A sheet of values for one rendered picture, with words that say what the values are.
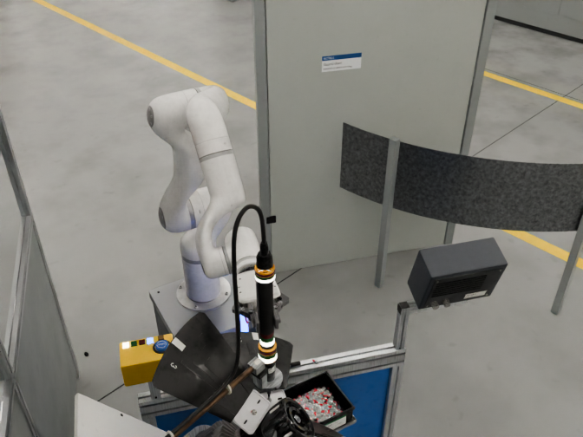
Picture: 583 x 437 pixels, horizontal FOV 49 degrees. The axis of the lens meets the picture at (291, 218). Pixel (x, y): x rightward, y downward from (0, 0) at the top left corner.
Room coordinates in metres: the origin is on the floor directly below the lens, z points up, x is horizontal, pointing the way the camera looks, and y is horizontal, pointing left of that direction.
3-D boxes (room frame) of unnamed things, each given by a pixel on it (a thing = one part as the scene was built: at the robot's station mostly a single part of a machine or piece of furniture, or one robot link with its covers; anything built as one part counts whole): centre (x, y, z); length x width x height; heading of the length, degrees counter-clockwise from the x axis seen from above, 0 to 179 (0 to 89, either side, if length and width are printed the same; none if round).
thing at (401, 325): (1.52, -0.37, 0.96); 0.03 x 0.03 x 0.20; 14
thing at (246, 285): (1.14, 0.09, 1.47); 0.11 x 0.10 x 0.07; 14
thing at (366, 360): (1.41, 0.05, 0.82); 0.90 x 0.04 x 0.08; 104
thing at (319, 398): (1.27, -0.07, 0.84); 0.19 x 0.14 x 0.04; 119
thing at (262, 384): (1.03, 0.06, 1.32); 0.09 x 0.07 x 0.10; 139
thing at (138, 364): (1.31, 0.43, 1.02); 0.16 x 0.10 x 0.11; 104
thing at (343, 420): (1.27, -0.06, 0.85); 0.22 x 0.17 x 0.07; 119
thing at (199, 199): (1.69, 0.28, 1.27); 0.19 x 0.12 x 0.24; 116
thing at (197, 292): (1.67, 0.31, 1.06); 0.19 x 0.19 x 0.18
